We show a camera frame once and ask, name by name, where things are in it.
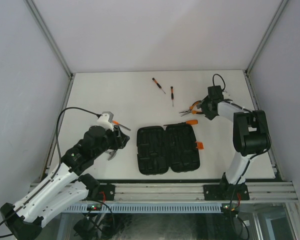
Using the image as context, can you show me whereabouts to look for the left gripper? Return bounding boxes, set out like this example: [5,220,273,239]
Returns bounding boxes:
[92,124,129,159]

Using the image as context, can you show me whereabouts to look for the small orange chisel bit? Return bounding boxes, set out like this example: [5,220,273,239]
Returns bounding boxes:
[112,120,131,131]

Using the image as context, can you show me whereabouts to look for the small orange precision screwdriver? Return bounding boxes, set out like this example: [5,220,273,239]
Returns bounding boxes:
[152,77,166,94]

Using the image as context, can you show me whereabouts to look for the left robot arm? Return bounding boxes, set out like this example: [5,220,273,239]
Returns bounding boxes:
[0,125,130,240]

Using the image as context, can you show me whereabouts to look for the black plastic tool case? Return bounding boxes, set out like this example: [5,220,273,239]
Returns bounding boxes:
[136,122,204,176]

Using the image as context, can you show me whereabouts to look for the left camera cable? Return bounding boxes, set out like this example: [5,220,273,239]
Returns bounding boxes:
[0,107,102,238]

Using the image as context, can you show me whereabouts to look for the aluminium frame rail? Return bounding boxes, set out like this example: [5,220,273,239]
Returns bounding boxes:
[29,182,298,202]

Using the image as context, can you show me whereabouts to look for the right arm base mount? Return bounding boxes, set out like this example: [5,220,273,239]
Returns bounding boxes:
[203,184,250,201]

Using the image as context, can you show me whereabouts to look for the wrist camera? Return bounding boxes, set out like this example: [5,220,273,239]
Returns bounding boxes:
[222,91,231,101]
[96,111,114,132]

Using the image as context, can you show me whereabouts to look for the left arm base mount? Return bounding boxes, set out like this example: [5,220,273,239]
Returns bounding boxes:
[88,183,116,202]

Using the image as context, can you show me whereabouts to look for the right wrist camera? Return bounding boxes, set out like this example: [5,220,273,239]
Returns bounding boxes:
[222,91,231,101]

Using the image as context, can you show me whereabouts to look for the orange handled needle-nose pliers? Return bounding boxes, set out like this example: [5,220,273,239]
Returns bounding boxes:
[179,100,203,117]

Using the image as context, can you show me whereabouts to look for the blue slotted cable duct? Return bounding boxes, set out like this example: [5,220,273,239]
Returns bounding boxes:
[63,202,222,214]

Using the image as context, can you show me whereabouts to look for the small claw hammer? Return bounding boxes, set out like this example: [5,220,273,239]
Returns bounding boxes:
[105,150,117,161]

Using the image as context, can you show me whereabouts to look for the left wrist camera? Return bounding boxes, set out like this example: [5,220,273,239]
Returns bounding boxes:
[96,111,114,132]

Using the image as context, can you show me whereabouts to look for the large orange handled screwdriver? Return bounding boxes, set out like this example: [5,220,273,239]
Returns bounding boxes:
[164,119,199,126]

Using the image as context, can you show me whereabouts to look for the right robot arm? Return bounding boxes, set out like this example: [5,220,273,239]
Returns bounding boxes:
[197,85,272,201]

